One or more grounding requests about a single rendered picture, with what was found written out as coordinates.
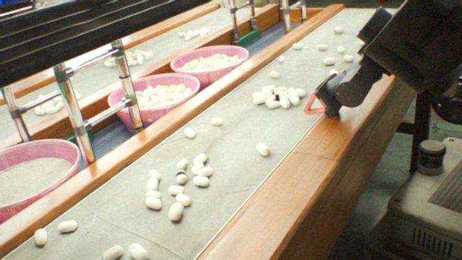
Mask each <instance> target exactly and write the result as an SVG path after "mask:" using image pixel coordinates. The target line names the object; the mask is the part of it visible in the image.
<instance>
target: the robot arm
mask: <svg viewBox="0 0 462 260"><path fill-rule="evenodd" d="M356 37H358V38H359V39H360V40H361V41H363V42H364V44H363V45H362V47H361V49H360V50H359V51H358V54H359V55H360V56H361V57H362V59H361V60H359V61H358V62H356V63H355V64H354V65H352V66H350V67H348V68H347V69H346V70H344V71H343V72H341V73H340V74H338V75H337V74H336V73H333V74H331V75H330V76H328V77H327V78H325V79H324V80H323V81H322V82H321V83H320V84H319V85H318V86H317V87H316V88H315V89H314V91H313V92H312V94H311V97H310V99H309V101H307V104H306V105H305V108H304V109H303V111H304V112H305V114H306V115H311V114H326V116H327V117H328V118H330V117H332V116H333V115H335V114H336V113H337V112H338V111H339V110H340V108H341V107H342V106H345V107H349V108H355V107H359V106H360V105H361V104H362V103H363V102H364V100H365V98H366V97H367V95H368V94H369V92H370V90H371V87H372V86H373V83H376V82H377V81H378V80H380V79H381V78H382V74H385V75H387V76H391V75H392V74H393V75H395V76H396V77H398V79H400V80H401V81H403V82H404V83H406V84H407V85H408V86H409V87H410V88H411V89H412V90H414V91H415V92H417V93H418V94H421V93H422V92H424V91H425V90H428V91H429V92H430V93H431V94H433V95H435V96H436V97H439V96H441V95H444V94H445V93H446V92H447V90H449V88H450V87H451V86H452V85H453V84H454V83H455V82H456V81H457V80H458V79H459V77H460V76H461V75H462V65H461V64H462V0H405V2H404V3H403V4H402V6H401V7H400V8H399V9H398V11H396V13H394V15H392V14H390V13H389V12H387V11H386V10H385V9H383V8H382V7H379V8H378V9H377V10H376V11H375V13H374V15H373V16H372V17H371V18H370V19H369V20H368V22H367V23H366V24H365V26H364V27H363V28H362V29H361V30H360V31H359V33H358V35H357V36H356ZM316 98H317V99H318V100H319V101H320V103H321V104H322V107H317V108H314V109H311V106H312V104H313V103H314V101H315V99H316Z"/></svg>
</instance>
